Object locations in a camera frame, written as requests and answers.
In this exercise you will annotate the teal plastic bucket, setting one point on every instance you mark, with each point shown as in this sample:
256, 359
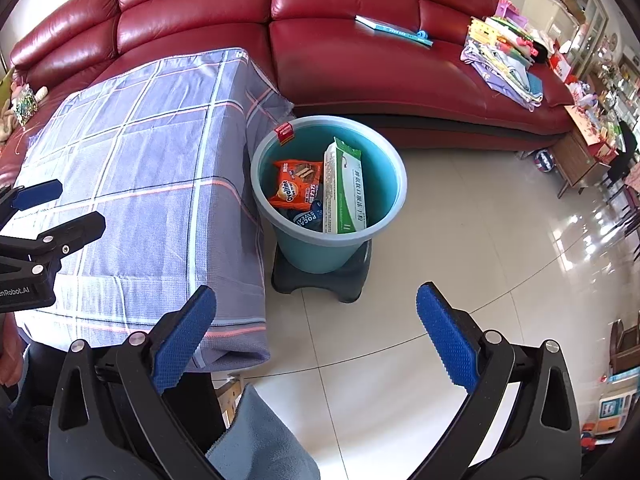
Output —
385, 180

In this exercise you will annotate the blue and white ball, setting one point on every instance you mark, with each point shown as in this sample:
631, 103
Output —
543, 160

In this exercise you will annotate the orange snack packet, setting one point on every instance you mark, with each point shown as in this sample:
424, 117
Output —
295, 185

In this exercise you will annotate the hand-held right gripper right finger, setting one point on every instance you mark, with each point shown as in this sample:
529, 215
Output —
447, 342

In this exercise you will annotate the wooden chair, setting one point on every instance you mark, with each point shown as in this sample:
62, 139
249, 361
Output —
625, 342

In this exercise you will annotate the plaid grey blue tablecloth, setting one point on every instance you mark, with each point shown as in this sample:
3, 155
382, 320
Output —
150, 160

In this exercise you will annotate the person's grey blue pants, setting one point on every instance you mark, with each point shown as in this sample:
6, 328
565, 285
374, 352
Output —
265, 440

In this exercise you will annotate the blue label plastic bottle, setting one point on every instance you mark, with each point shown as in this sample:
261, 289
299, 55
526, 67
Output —
307, 217

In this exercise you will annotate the green plush toy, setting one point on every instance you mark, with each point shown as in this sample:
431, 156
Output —
6, 82

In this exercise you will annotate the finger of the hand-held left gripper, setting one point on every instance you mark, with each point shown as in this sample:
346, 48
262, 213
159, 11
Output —
37, 193
65, 232

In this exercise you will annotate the red leather sofa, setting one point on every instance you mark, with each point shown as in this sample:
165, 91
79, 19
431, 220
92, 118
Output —
200, 20

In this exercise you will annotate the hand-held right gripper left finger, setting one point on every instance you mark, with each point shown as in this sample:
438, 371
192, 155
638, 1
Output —
182, 342

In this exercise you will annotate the thin teal book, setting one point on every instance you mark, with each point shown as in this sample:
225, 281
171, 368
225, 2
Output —
390, 27

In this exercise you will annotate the pile of colourful papers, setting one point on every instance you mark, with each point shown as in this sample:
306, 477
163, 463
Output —
505, 60

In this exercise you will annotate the white and green carton box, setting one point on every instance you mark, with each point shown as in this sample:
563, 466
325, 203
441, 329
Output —
345, 190

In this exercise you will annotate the wooden side table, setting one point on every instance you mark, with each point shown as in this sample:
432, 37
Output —
585, 155

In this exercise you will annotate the beige plush toy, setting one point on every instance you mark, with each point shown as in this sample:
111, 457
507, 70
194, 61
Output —
7, 120

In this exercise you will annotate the person's left forearm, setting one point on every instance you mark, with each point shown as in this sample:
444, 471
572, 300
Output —
9, 350

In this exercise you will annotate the white cabinet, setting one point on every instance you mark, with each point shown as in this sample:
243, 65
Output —
547, 15

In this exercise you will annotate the black plastic stool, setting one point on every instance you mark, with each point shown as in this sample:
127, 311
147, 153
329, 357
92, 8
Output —
320, 282

